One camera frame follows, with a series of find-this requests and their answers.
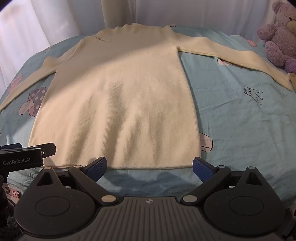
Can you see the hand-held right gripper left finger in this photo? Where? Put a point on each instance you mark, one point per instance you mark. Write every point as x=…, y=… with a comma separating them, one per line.
x=97, y=169

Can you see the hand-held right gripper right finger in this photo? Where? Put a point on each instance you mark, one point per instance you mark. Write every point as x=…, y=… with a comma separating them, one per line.
x=203, y=169

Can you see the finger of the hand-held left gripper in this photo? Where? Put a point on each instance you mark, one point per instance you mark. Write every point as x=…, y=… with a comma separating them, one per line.
x=47, y=149

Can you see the cream knit sweater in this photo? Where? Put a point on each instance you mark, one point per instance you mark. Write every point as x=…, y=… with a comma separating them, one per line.
x=120, y=99

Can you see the beige plush toy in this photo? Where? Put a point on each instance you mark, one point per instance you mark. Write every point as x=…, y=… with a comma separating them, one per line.
x=293, y=80

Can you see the purple teddy bear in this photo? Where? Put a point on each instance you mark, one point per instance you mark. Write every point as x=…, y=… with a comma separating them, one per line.
x=281, y=37

